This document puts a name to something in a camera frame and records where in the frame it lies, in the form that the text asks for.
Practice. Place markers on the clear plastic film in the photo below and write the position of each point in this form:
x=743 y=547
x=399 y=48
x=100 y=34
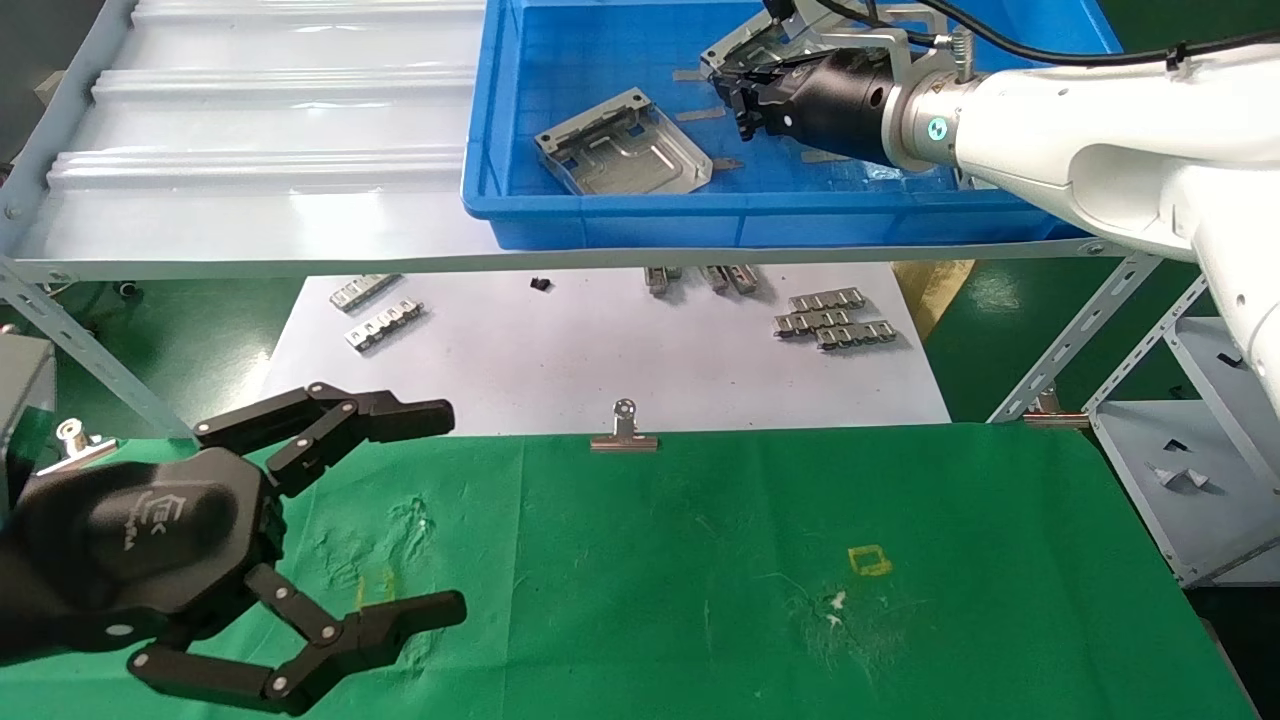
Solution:
x=890 y=172

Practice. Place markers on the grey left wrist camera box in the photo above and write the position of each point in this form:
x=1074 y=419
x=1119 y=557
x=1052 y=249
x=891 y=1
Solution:
x=22 y=400

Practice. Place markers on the grey metal rack frame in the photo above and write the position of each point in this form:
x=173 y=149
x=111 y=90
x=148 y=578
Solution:
x=300 y=267

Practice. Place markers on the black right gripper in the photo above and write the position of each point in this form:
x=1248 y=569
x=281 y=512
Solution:
x=835 y=105

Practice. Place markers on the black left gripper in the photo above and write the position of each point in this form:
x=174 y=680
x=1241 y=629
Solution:
x=130 y=540

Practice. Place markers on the blue plastic bin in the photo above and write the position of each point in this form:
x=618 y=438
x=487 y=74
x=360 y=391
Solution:
x=600 y=50

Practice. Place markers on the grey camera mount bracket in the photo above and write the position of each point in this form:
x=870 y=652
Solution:
x=860 y=38

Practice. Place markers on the white ribbed shelf panel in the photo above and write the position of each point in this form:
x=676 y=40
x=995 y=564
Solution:
x=280 y=110

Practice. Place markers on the small notched metal strip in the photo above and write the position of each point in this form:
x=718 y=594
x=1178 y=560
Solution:
x=385 y=325
x=660 y=278
x=812 y=321
x=856 y=335
x=827 y=299
x=362 y=291
x=714 y=277
x=743 y=278

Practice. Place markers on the green table cloth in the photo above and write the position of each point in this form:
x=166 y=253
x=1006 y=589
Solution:
x=620 y=560

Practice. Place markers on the small white plastic piece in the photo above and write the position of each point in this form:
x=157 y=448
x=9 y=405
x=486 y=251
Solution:
x=1185 y=478

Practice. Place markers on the white board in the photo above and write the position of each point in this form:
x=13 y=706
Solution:
x=560 y=350

